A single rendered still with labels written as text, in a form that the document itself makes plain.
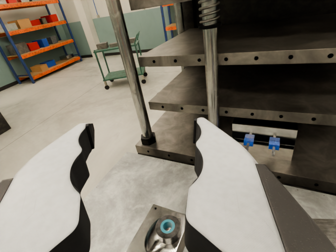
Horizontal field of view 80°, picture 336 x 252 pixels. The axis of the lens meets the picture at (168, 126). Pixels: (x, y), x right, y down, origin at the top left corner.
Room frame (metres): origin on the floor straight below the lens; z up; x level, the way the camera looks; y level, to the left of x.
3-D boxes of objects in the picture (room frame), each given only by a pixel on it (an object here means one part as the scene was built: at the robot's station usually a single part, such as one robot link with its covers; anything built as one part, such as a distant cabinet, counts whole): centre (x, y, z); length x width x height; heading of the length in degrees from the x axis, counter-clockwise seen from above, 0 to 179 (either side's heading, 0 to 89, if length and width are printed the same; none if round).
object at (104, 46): (4.64, 0.72, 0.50); 0.98 x 0.55 x 1.01; 86
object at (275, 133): (0.94, -0.55, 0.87); 0.50 x 0.27 x 0.17; 149
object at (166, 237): (0.38, 0.06, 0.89); 0.08 x 0.08 x 0.04
